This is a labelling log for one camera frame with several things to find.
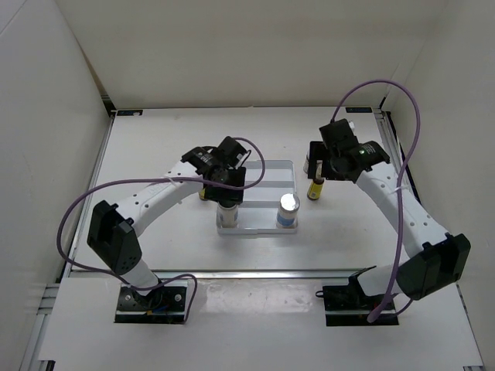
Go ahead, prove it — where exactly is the yellow label bottle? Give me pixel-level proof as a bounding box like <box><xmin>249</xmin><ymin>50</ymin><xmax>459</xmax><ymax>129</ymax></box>
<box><xmin>198</xmin><ymin>189</ymin><xmax>206</xmax><ymax>201</ymax></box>
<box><xmin>307</xmin><ymin>162</ymin><xmax>325</xmax><ymax>201</ymax></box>

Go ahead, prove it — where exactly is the silver lid white bottle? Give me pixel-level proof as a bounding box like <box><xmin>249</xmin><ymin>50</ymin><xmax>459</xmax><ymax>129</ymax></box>
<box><xmin>217</xmin><ymin>201</ymin><xmax>238</xmax><ymax>228</ymax></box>

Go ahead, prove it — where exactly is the silver lid blue bottle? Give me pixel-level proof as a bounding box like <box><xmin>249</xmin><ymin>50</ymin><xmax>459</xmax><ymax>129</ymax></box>
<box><xmin>276</xmin><ymin>193</ymin><xmax>300</xmax><ymax>229</ymax></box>

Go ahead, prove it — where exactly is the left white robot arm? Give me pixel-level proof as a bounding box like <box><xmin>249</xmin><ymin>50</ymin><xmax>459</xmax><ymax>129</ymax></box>
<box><xmin>87</xmin><ymin>136</ymin><xmax>248</xmax><ymax>309</ymax></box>

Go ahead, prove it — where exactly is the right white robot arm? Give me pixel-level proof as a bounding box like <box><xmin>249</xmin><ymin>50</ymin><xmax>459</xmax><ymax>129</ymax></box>
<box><xmin>307</xmin><ymin>119</ymin><xmax>471</xmax><ymax>309</ymax></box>

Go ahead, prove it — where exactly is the right brown spice jar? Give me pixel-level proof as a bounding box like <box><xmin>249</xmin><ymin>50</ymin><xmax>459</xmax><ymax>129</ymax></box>
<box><xmin>302</xmin><ymin>152</ymin><xmax>309</xmax><ymax>174</ymax></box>

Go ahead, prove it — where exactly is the white tiered tray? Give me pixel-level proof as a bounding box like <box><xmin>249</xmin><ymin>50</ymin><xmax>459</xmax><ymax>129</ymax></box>
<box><xmin>217</xmin><ymin>159</ymin><xmax>297</xmax><ymax>236</ymax></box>

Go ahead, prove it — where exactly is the aluminium frame rail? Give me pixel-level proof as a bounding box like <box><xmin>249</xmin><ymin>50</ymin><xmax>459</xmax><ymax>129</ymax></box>
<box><xmin>22</xmin><ymin>268</ymin><xmax>461</xmax><ymax>371</ymax></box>

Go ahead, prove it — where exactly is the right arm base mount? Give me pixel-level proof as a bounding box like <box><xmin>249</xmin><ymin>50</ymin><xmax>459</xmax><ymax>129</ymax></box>
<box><xmin>315</xmin><ymin>266</ymin><xmax>399</xmax><ymax>327</ymax></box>

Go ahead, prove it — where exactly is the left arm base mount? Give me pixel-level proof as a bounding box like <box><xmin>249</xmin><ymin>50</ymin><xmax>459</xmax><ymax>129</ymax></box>
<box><xmin>114</xmin><ymin>274</ymin><xmax>198</xmax><ymax>325</ymax></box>

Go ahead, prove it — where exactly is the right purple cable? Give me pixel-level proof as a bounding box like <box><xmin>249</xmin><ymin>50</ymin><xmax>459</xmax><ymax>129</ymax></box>
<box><xmin>330</xmin><ymin>79</ymin><xmax>422</xmax><ymax>324</ymax></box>

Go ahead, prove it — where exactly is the purple cable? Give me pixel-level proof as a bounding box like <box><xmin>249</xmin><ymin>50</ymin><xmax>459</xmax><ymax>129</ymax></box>
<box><xmin>330</xmin><ymin>79</ymin><xmax>422</xmax><ymax>324</ymax></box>
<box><xmin>56</xmin><ymin>137</ymin><xmax>267</xmax><ymax>294</ymax></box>

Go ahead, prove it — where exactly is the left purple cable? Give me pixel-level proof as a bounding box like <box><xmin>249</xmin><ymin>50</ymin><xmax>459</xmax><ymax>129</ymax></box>
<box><xmin>56</xmin><ymin>137</ymin><xmax>267</xmax><ymax>294</ymax></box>

